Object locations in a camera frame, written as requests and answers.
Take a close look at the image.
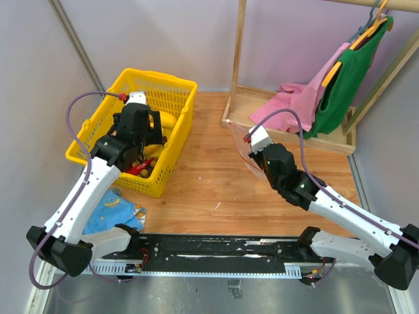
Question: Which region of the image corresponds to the clear zip top bag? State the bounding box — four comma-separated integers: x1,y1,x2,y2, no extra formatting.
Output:
227,119,266,180

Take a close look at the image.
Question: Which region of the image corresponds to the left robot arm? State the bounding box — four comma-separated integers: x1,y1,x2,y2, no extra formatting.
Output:
26,101,162,277

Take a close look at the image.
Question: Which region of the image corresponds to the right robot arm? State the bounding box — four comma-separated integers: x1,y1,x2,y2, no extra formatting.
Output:
249,143,418,290

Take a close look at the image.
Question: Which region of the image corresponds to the yellow pear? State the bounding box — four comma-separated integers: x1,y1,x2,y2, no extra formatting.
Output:
143,145,164,159

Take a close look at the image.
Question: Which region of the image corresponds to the yellow mango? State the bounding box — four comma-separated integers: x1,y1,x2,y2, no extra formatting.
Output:
158,111,177,130

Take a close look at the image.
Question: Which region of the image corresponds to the yellow plastic basket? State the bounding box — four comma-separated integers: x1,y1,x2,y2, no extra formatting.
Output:
65,68,198,198

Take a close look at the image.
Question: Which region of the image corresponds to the red chili pepper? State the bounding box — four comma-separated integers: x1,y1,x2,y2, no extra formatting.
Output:
128,158,154,175

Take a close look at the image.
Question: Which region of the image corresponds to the brown longan bunch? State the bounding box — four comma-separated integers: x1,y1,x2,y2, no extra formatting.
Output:
131,158,158,179

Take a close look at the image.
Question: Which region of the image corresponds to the wooden clothes rack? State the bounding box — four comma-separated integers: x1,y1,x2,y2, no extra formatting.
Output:
222,1,418,156

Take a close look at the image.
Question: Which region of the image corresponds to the pink shirt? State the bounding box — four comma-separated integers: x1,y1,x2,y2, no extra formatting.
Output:
249,43,350,131

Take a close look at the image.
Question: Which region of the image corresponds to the blue patterned cloth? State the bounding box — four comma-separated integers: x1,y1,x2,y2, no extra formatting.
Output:
82,188,146,235

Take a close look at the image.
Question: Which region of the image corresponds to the green shirt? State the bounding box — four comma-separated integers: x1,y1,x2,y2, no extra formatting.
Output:
303,16,393,139

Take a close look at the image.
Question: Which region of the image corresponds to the grey hanger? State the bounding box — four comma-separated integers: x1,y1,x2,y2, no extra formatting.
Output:
347,0,388,44

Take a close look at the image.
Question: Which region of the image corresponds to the yellow hanger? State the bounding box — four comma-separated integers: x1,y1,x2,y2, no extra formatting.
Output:
321,14,388,88

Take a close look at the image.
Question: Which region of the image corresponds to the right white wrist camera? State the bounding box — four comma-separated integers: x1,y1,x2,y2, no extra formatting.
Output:
249,126,274,153

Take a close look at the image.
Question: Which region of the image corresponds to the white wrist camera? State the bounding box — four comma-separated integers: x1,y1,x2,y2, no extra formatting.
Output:
249,126,274,153
126,92,147,105

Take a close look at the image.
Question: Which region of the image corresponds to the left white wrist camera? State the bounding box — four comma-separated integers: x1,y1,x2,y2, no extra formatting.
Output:
126,92,147,105

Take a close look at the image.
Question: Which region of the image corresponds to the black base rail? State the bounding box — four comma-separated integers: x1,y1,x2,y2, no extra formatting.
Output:
92,234,333,281

